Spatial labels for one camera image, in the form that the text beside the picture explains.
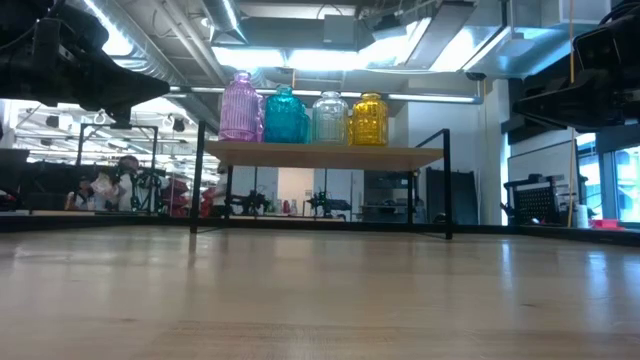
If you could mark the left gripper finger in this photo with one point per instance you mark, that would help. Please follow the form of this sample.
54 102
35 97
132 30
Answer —
125 87

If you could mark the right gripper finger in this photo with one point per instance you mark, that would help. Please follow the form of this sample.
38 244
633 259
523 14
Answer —
585 102

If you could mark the large pink ribbed glass vase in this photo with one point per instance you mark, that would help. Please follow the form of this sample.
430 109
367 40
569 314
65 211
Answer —
241 112

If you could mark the round teal glass vase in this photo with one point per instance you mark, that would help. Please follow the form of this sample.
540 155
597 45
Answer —
284 120

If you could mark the clear round glass vase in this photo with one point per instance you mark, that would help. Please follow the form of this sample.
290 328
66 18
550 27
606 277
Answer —
330 122

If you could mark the round yellow glass vase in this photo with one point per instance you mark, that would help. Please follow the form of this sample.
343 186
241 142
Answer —
370 122

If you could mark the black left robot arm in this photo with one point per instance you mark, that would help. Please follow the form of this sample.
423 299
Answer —
75 30

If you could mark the other-station black robot arm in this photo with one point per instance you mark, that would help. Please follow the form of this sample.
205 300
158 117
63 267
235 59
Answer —
325 203
250 202

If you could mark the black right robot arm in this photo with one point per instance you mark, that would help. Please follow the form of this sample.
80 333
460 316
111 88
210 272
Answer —
622 10

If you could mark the wooden shelf with black legs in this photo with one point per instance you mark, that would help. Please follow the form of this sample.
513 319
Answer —
320 156

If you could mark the person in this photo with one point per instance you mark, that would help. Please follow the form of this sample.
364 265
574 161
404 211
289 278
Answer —
82 194
129 172
221 185

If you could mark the black perforated metal cart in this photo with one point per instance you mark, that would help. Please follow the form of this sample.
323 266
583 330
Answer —
537 202

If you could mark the white paper roll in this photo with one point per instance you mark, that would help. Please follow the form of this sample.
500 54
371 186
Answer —
582 216

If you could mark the red tool cabinet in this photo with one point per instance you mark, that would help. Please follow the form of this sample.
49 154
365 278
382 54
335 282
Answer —
207 205
177 192

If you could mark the pink plastic tray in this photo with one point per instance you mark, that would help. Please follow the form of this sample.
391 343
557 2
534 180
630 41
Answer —
607 224

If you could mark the dark storage cabinet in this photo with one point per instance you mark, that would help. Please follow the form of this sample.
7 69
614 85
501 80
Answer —
452 196

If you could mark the grey utility cart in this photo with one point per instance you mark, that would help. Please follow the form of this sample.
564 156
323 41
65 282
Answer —
385 197

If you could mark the grey ceiling junction box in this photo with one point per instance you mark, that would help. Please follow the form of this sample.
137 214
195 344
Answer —
340 30

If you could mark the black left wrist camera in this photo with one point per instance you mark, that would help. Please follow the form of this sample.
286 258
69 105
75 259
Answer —
47 32

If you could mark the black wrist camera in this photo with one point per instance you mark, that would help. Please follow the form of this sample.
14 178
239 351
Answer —
597 47
47 32

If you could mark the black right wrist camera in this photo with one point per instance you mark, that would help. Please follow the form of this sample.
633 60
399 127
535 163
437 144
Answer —
597 47

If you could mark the silver spiral ventilation duct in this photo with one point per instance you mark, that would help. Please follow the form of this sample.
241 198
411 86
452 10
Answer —
150 50

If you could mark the other-station black rig frame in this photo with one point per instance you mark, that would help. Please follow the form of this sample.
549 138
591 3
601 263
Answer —
80 145

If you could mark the black metal rig frame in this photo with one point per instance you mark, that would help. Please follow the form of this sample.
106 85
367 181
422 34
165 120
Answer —
75 223

